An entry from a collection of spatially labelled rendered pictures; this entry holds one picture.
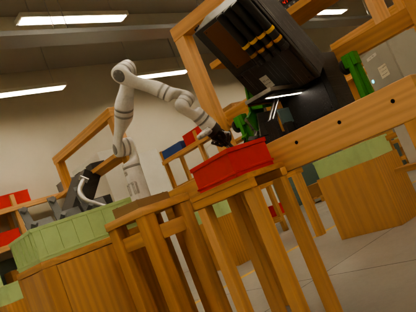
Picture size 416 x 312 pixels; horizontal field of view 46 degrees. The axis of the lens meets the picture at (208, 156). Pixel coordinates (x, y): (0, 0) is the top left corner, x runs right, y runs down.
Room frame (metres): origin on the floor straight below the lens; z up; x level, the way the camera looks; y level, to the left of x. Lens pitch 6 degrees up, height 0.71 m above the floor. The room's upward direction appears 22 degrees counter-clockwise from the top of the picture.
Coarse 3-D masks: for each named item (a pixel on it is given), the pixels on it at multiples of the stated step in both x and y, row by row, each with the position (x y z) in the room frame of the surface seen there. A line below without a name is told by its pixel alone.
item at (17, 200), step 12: (24, 192) 8.20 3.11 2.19; (60, 192) 8.93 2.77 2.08; (0, 204) 7.91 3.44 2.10; (12, 204) 7.97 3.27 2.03; (24, 204) 8.05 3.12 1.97; (36, 204) 8.19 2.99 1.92; (12, 228) 8.30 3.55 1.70; (24, 228) 8.00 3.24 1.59; (0, 240) 7.78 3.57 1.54; (12, 240) 7.89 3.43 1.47; (0, 252) 7.65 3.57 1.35; (0, 276) 7.66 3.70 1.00; (12, 276) 7.80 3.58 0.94
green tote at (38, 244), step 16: (96, 208) 2.62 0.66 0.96; (112, 208) 2.68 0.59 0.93; (48, 224) 2.44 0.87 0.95; (64, 224) 2.50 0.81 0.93; (80, 224) 2.55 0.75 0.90; (96, 224) 2.60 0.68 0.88; (16, 240) 2.57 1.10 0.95; (32, 240) 2.40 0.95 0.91; (48, 240) 2.43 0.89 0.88; (64, 240) 2.48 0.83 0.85; (80, 240) 2.53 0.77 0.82; (96, 240) 2.58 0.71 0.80; (16, 256) 2.66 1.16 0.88; (32, 256) 2.46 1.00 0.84; (48, 256) 2.41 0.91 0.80
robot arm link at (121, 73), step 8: (120, 64) 2.14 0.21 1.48; (112, 72) 2.15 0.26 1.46; (120, 72) 2.14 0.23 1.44; (128, 72) 2.14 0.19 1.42; (120, 80) 2.16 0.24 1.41; (128, 80) 2.15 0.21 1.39; (136, 80) 2.15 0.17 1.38; (144, 80) 2.15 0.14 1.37; (152, 80) 2.16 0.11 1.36; (136, 88) 2.17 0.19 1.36; (144, 88) 2.16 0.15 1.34; (152, 88) 2.15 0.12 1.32; (160, 88) 2.15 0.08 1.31; (160, 96) 2.17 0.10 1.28
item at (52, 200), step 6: (48, 198) 2.84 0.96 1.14; (54, 198) 2.83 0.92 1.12; (54, 204) 2.83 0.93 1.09; (54, 210) 2.81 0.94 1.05; (60, 210) 2.82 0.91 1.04; (66, 210) 2.83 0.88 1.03; (72, 210) 2.85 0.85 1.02; (78, 210) 2.86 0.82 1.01; (54, 216) 2.79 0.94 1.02; (66, 216) 2.81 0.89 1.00
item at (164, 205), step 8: (168, 200) 2.38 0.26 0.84; (176, 200) 2.42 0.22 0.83; (184, 200) 2.46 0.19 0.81; (144, 208) 2.27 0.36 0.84; (152, 208) 2.30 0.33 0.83; (160, 208) 2.33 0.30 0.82; (168, 208) 2.53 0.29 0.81; (128, 216) 2.32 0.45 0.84; (136, 216) 2.28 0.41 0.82; (112, 224) 2.41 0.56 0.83; (120, 224) 2.37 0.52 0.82; (128, 224) 2.53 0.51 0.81
